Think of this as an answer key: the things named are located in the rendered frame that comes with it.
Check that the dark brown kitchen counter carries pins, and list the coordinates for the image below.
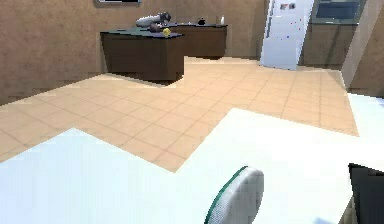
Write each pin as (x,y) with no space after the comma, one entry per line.
(203,41)

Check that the dark brown kitchen island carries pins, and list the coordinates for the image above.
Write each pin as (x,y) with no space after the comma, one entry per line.
(143,56)

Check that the yellow round fruit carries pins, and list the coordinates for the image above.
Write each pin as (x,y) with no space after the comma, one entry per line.
(166,32)

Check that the black small pot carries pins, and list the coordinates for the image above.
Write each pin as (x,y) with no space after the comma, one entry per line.
(201,21)

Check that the dark round pot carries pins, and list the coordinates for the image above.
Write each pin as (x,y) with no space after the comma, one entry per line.
(155,28)

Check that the white round plate green rim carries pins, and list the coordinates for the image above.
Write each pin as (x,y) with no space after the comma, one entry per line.
(238,196)

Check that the grey metal kettle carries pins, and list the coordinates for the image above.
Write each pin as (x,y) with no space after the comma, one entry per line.
(150,20)

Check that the white table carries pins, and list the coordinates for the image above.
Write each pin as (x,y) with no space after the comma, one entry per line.
(100,186)

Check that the white fridge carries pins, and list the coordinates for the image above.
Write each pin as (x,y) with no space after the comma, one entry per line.
(285,33)

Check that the grey framed window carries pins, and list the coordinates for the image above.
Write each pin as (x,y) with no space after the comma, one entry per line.
(118,2)

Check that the black box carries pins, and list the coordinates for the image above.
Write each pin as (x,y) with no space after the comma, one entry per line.
(368,195)

